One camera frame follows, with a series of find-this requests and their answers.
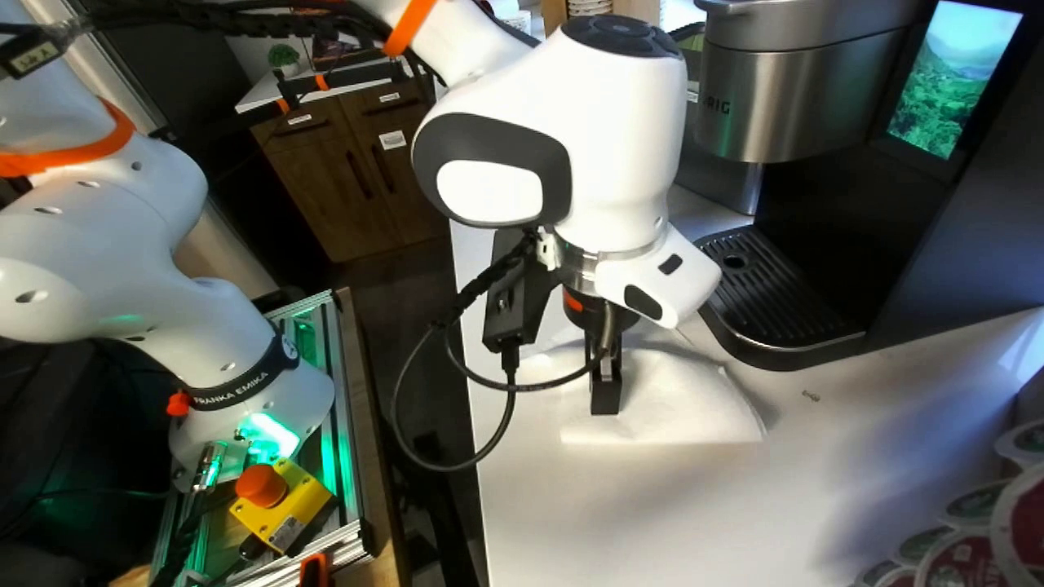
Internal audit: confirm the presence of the wooden cabinet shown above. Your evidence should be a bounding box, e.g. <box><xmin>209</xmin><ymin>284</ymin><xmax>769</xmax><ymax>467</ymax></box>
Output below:
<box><xmin>252</xmin><ymin>82</ymin><xmax>448</xmax><ymax>263</ymax></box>

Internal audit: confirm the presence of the yellow orange emergency stop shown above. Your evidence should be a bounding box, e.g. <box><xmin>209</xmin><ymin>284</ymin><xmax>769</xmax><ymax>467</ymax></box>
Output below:
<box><xmin>229</xmin><ymin>461</ymin><xmax>332</xmax><ymax>554</ymax></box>

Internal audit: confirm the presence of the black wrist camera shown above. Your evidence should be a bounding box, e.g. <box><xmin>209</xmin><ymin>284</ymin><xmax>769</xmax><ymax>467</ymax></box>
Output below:
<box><xmin>483</xmin><ymin>228</ymin><xmax>559</xmax><ymax>351</ymax></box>

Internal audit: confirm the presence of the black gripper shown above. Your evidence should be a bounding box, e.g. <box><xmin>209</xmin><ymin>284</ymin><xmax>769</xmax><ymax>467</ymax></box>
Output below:
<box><xmin>566</xmin><ymin>289</ymin><xmax>632</xmax><ymax>413</ymax></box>

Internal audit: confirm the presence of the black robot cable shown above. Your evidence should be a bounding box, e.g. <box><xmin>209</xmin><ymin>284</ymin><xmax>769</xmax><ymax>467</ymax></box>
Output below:
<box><xmin>390</xmin><ymin>228</ymin><xmax>602</xmax><ymax>476</ymax></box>

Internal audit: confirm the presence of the black coffee machine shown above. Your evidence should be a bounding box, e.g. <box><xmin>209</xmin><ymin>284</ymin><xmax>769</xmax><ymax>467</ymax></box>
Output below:
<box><xmin>687</xmin><ymin>0</ymin><xmax>1044</xmax><ymax>367</ymax></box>

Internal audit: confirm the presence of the white paper tissue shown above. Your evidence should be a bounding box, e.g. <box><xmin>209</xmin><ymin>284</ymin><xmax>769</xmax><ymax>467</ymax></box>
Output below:
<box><xmin>559</xmin><ymin>326</ymin><xmax>766</xmax><ymax>446</ymax></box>

